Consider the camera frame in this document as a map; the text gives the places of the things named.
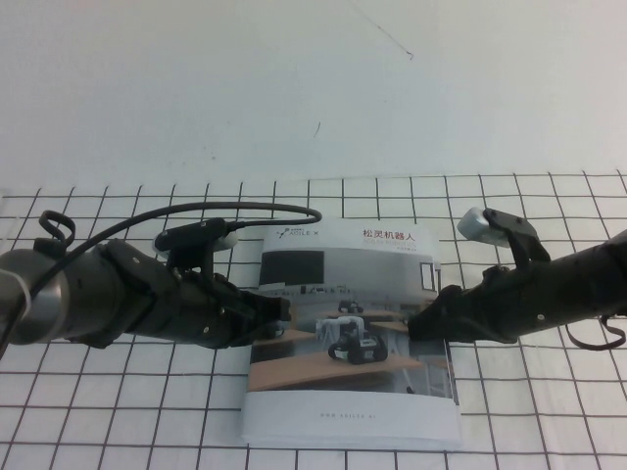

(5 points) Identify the long black camera cable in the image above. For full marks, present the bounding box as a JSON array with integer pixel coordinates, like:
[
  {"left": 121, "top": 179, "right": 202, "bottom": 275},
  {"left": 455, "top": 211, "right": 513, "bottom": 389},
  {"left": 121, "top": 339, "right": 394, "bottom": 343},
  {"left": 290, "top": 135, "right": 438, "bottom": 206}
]
[{"left": 0, "top": 203, "right": 323, "bottom": 353}]

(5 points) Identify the white black-grid table cloth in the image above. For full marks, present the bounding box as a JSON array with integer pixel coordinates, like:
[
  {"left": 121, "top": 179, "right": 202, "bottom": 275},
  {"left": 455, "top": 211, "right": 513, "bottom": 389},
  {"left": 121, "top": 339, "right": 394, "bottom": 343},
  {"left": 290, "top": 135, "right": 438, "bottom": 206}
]
[{"left": 0, "top": 168, "right": 627, "bottom": 470}]

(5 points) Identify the white AgileX product catalogue book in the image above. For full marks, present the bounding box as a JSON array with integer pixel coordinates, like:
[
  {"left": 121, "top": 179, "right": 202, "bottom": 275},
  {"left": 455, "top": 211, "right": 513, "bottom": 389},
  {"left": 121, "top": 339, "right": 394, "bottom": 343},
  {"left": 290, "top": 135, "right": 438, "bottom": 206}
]
[{"left": 239, "top": 218, "right": 464, "bottom": 449}]

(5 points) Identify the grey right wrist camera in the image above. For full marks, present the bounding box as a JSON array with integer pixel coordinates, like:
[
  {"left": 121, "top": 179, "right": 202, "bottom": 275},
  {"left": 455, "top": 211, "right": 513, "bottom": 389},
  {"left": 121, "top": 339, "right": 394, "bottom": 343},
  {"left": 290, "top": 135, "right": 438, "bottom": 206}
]
[{"left": 457, "top": 207, "right": 550, "bottom": 268}]

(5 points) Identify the short black looped cable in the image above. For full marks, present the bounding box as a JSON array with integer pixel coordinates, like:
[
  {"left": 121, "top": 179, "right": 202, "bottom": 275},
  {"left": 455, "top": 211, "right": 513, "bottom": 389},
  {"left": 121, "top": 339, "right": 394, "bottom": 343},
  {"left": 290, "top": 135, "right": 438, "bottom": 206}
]
[{"left": 40, "top": 209, "right": 76, "bottom": 246}]

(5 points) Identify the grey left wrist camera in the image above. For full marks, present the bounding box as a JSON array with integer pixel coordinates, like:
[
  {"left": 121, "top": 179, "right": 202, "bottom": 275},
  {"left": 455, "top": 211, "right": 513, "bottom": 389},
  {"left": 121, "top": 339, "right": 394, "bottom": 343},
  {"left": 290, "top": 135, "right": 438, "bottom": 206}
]
[{"left": 151, "top": 218, "right": 240, "bottom": 275}]

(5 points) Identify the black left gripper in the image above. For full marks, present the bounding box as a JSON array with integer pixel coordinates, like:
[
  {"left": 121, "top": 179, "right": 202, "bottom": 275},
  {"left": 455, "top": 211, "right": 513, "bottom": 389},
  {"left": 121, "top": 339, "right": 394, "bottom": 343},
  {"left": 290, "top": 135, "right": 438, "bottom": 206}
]
[{"left": 166, "top": 266, "right": 291, "bottom": 353}]

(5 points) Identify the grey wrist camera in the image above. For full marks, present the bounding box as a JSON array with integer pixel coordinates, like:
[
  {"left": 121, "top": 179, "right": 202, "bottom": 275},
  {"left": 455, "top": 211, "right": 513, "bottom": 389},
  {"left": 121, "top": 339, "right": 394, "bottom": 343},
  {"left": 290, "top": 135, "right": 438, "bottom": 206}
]
[
  {"left": 151, "top": 218, "right": 240, "bottom": 275},
  {"left": 457, "top": 207, "right": 550, "bottom": 268}
]

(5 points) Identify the thin black hanging cable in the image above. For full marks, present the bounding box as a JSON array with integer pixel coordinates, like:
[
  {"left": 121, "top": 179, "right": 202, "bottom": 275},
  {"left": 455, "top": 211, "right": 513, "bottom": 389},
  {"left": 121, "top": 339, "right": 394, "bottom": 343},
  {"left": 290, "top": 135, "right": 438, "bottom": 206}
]
[{"left": 566, "top": 312, "right": 627, "bottom": 353}]

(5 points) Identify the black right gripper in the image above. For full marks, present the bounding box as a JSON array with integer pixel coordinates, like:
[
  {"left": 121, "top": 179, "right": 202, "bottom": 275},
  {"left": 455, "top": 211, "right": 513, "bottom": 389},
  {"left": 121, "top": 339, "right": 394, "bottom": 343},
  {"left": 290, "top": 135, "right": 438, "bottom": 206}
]
[{"left": 407, "top": 261, "right": 553, "bottom": 344}]

